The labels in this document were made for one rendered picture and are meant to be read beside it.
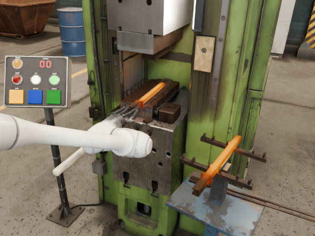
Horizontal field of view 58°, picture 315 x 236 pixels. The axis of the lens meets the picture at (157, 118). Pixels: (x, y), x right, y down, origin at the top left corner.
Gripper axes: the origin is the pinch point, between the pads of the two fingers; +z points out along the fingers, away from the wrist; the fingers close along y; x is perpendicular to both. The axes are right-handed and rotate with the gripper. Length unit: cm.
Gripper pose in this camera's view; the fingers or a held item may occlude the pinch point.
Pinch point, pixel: (135, 106)
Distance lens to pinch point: 148.2
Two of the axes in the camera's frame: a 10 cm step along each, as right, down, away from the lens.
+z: 4.0, -4.2, 8.1
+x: 0.2, -8.8, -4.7
